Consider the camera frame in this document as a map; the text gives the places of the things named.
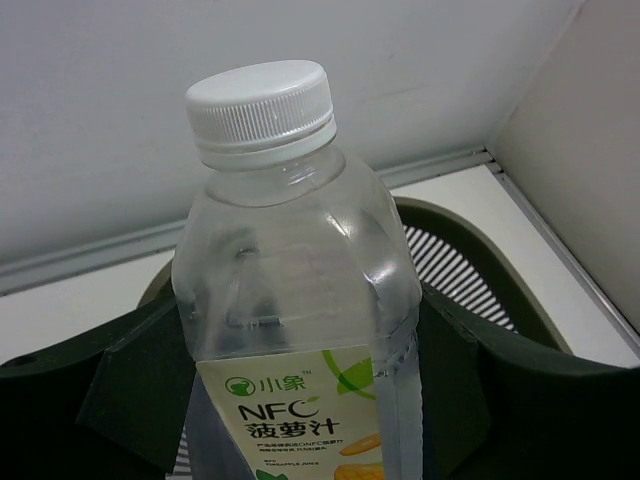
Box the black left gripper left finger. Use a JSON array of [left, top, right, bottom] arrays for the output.
[[1, 299, 195, 479]]

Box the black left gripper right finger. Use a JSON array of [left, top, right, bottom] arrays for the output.
[[418, 288, 639, 479]]

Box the pineapple juice bottle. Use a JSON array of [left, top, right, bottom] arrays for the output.
[[172, 60, 423, 479]]

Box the grey mesh waste bin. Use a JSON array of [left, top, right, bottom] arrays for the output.
[[134, 195, 640, 480]]

